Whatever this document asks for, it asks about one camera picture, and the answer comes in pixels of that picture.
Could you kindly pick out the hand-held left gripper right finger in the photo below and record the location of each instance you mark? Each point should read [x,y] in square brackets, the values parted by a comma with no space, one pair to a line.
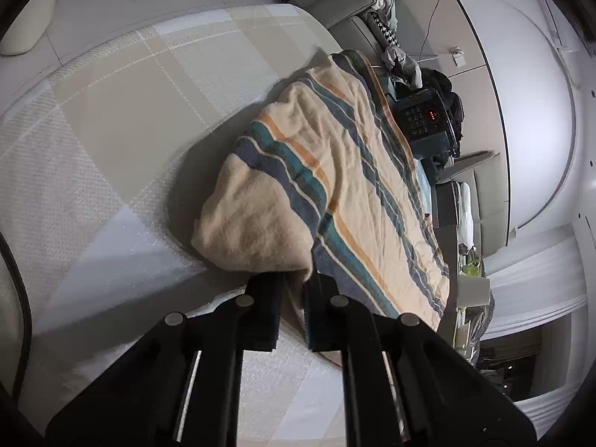
[321,316]

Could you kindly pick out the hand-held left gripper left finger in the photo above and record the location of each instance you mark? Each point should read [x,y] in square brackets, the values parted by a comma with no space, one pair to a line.
[267,316]

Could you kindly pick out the striped beige shirt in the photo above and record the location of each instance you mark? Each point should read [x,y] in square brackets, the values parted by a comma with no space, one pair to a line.
[288,186]

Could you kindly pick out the green plush toy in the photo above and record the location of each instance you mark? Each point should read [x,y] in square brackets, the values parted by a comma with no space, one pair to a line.
[472,265]

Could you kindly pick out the white pillow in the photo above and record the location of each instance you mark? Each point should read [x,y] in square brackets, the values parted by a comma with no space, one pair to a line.
[466,214]

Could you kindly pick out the beige bed headboard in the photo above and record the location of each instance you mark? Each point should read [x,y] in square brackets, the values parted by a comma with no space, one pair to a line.
[489,195]

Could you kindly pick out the white curtain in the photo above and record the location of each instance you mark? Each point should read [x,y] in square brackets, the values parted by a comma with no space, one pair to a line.
[535,288]

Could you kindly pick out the black electric pressure cooker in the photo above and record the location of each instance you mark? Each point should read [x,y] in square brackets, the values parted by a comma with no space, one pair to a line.
[419,116]

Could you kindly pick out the houndstooth cushion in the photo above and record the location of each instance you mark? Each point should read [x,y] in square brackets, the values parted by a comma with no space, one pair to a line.
[384,30]

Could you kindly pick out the white round stool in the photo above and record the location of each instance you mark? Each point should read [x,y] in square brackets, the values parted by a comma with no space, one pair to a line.
[28,23]

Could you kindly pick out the white wall socket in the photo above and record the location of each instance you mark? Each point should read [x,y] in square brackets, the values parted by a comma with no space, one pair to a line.
[457,55]

